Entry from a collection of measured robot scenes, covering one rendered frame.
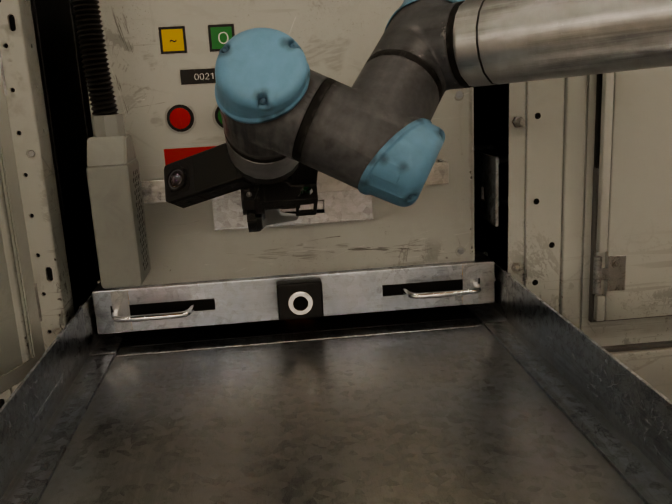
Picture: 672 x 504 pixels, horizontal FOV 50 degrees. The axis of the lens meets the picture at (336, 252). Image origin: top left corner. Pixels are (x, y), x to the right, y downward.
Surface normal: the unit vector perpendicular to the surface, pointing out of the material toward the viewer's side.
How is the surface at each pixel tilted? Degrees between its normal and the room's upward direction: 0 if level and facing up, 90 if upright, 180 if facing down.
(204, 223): 90
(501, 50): 102
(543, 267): 90
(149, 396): 0
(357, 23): 90
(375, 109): 45
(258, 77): 60
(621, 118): 90
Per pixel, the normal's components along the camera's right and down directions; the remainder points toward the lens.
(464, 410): -0.05, -0.97
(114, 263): 0.10, 0.23
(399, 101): 0.42, -0.34
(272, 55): 0.06, -0.29
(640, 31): -0.54, 0.43
